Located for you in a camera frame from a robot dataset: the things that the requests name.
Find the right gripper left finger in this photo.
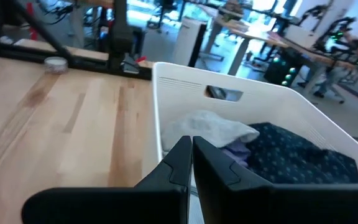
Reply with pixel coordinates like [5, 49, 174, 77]
[22, 136, 194, 224]

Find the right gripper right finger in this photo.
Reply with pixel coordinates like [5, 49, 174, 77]
[192, 136, 358, 224]

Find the navy dotted garment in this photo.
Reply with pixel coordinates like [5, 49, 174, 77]
[246, 122, 358, 185]

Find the lavender garment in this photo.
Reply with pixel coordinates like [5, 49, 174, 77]
[221, 139, 252, 169]

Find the grey garment with white label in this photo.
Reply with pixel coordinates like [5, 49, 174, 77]
[161, 110, 260, 153]

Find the white plastic laundry basket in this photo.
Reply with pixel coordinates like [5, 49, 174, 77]
[152, 61, 358, 224]

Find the black desktop computer tower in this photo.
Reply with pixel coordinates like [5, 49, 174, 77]
[263, 46, 303, 87]

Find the small white ball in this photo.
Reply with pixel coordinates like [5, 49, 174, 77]
[44, 56, 69, 75]

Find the white tower air purifier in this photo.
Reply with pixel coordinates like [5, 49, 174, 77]
[172, 17, 208, 68]

